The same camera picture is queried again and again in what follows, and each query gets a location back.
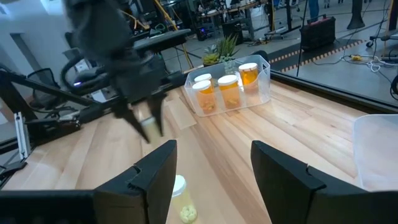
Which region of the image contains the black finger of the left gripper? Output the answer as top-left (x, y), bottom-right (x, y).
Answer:
top-left (147, 91), bottom-right (167, 136)
top-left (112, 99), bottom-right (150, 144)

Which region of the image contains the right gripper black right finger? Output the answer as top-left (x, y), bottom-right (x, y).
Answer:
top-left (251, 140), bottom-right (373, 224)

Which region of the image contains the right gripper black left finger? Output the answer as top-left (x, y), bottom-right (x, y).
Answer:
top-left (93, 139), bottom-right (178, 224)

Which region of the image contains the orange pill bottle white cap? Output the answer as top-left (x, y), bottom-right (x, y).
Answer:
top-left (217, 74), bottom-right (242, 110)
top-left (238, 62), bottom-right (259, 94)
top-left (192, 80), bottom-right (217, 114)
top-left (194, 73), bottom-right (214, 85)

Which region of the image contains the clear plastic bin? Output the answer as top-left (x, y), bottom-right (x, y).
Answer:
top-left (183, 54), bottom-right (271, 118)
top-left (353, 113), bottom-right (398, 192)

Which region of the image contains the dark grey desk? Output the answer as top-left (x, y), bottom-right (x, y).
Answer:
top-left (133, 29), bottom-right (193, 54)

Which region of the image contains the green succulent in black pot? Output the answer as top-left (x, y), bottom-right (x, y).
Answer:
top-left (201, 34), bottom-right (240, 68)

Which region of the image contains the black mesh office chair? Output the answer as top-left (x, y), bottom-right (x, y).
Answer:
top-left (26, 67), bottom-right (62, 110)

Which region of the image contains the black computer tower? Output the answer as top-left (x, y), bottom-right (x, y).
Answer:
top-left (221, 20), bottom-right (245, 46)

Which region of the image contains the cluttered workbench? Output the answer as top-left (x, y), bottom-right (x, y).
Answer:
top-left (198, 0), bottom-right (299, 41)

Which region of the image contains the black mat with orange stripes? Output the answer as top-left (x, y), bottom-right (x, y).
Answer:
top-left (269, 39), bottom-right (364, 74)

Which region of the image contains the black tool case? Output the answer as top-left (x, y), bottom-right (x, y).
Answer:
top-left (300, 15), bottom-right (336, 52)

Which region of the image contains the person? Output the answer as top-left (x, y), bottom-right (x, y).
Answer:
top-left (307, 0), bottom-right (321, 19)

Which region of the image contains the white floor cable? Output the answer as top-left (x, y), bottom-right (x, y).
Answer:
top-left (340, 52), bottom-right (398, 74)

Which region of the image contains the black pedestal base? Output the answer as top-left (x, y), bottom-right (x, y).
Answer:
top-left (346, 0), bottom-right (366, 30)

